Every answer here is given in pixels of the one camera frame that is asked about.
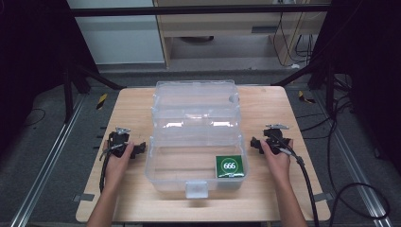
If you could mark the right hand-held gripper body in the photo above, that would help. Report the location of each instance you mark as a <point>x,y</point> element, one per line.
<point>275,137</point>

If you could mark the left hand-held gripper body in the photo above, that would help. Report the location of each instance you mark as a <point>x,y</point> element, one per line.
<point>117,138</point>

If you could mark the person's left hand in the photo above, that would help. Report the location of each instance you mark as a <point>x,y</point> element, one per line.
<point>118,167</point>

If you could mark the person's right hand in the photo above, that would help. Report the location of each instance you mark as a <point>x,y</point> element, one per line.
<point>278,165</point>

